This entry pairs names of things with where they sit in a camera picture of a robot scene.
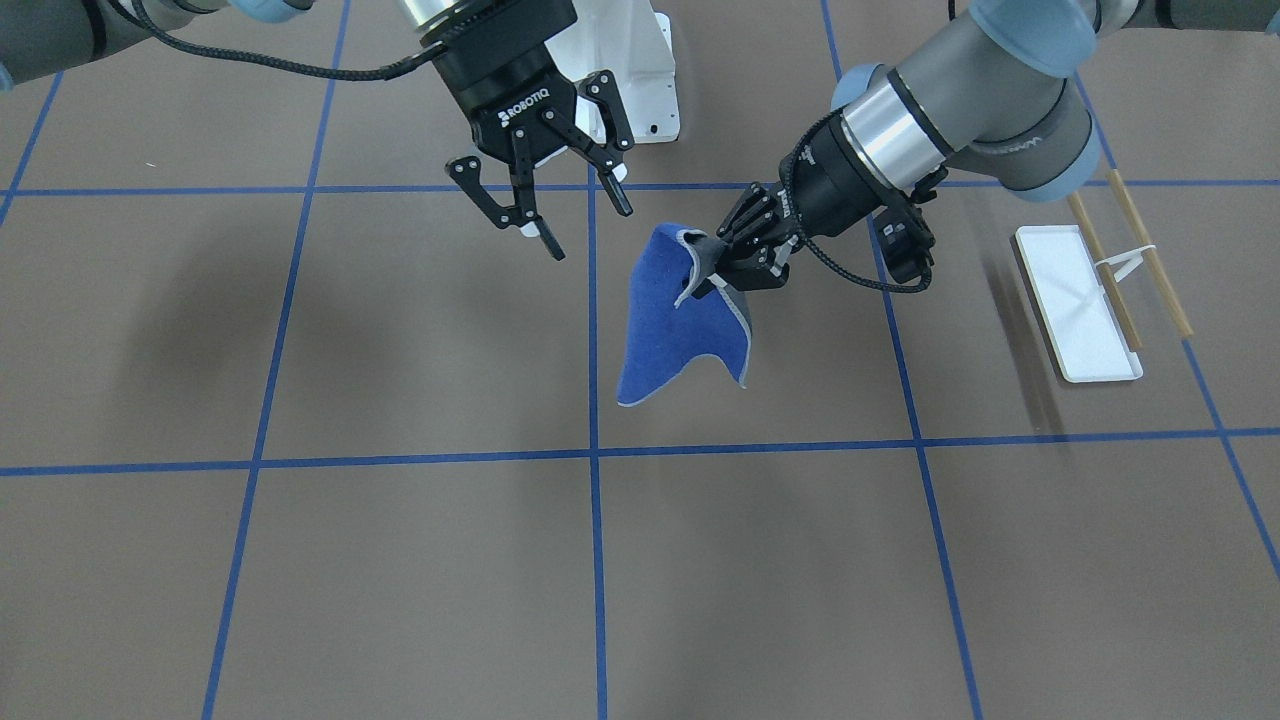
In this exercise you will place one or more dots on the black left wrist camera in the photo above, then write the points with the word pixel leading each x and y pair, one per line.
pixel 905 240

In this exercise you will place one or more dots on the white wooden towel rack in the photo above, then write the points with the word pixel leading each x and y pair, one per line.
pixel 1075 288

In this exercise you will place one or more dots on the blue towel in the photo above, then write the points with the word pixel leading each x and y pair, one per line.
pixel 680 310

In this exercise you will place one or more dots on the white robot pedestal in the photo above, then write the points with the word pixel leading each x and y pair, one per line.
pixel 633 41

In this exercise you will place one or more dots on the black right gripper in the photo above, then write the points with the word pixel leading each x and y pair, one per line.
pixel 508 92

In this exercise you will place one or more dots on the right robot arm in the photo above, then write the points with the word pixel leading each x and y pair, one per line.
pixel 42 38

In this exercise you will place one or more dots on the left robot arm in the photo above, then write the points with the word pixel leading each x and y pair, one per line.
pixel 991 93

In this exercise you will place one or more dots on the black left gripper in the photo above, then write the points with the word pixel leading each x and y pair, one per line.
pixel 826 180

